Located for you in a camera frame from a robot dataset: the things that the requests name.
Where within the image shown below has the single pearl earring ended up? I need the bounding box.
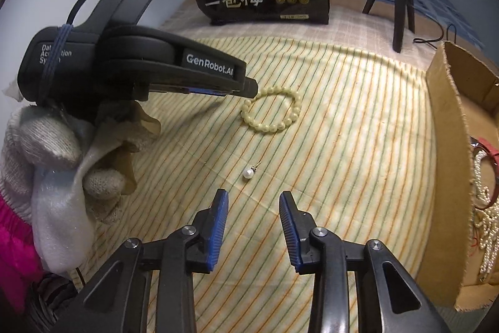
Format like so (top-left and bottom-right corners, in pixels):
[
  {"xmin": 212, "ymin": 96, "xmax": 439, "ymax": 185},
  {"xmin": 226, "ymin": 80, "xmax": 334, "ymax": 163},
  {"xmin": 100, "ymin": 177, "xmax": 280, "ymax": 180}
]
[{"xmin": 242, "ymin": 163, "xmax": 260, "ymax": 181}]

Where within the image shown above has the cream bead bracelet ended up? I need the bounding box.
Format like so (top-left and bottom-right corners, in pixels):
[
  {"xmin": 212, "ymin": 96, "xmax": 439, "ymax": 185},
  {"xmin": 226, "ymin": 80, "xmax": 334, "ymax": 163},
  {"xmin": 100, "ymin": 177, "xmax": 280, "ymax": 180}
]
[{"xmin": 239, "ymin": 86, "xmax": 303, "ymax": 135}]

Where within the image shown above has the thick twisted pearl necklace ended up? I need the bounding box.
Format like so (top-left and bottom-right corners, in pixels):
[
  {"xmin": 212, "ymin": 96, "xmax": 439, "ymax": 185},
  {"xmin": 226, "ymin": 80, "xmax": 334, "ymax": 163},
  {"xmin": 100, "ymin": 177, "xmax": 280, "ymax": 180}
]
[{"xmin": 472, "ymin": 195, "xmax": 499, "ymax": 283}]

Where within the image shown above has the red strap wristwatch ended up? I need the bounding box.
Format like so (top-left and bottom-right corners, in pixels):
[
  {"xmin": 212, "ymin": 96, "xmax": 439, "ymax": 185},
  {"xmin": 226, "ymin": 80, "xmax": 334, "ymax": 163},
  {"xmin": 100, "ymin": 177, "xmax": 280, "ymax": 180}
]
[{"xmin": 470, "ymin": 137, "xmax": 498, "ymax": 210}]

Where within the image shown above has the pink sleeve forearm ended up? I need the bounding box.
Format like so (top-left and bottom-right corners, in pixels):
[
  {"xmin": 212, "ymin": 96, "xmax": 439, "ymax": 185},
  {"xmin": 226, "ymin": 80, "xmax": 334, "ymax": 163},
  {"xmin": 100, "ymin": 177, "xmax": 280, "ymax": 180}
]
[{"xmin": 0, "ymin": 197, "xmax": 43, "ymax": 314}]

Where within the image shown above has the left white knit glove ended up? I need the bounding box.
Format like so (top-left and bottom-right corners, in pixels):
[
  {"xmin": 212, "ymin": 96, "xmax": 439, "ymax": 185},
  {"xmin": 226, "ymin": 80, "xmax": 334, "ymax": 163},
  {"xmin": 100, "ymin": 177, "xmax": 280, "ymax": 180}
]
[{"xmin": 1, "ymin": 102, "xmax": 161, "ymax": 274}]

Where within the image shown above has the yellow striped bed sheet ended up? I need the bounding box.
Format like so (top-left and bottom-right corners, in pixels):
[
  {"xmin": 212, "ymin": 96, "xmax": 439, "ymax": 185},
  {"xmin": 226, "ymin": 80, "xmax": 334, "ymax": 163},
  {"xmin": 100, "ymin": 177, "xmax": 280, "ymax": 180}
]
[{"xmin": 72, "ymin": 36, "xmax": 436, "ymax": 332}]

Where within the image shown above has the pink plaid bed sheet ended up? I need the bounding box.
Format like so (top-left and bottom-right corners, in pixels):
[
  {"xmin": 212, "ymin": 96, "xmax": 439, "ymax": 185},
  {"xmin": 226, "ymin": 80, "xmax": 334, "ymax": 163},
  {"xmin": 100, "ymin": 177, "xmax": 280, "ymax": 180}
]
[{"xmin": 159, "ymin": 0, "xmax": 481, "ymax": 49}]

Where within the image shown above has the open cardboard box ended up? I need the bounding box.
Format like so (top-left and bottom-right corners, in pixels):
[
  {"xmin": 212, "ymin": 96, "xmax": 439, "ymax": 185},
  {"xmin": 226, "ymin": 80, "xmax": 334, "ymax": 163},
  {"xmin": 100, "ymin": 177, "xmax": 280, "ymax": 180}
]
[{"xmin": 416, "ymin": 42, "xmax": 498, "ymax": 312}]

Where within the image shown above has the black power cable with switch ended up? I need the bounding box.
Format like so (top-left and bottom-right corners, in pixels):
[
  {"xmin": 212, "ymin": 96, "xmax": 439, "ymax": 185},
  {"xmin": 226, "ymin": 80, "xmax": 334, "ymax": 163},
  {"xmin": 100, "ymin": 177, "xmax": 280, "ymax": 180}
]
[{"xmin": 412, "ymin": 22, "xmax": 459, "ymax": 49}]

